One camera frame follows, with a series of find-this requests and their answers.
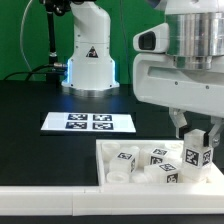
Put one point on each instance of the white square tabletop tray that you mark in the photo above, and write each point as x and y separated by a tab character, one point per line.
108	149

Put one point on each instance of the black camera stand pole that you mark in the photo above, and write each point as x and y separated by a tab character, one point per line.
59	8

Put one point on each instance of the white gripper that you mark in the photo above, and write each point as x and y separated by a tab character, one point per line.
157	81

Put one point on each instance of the white marker base sheet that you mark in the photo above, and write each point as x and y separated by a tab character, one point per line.
88	122

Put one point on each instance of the white L-shaped corner fence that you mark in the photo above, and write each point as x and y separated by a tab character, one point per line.
120	193

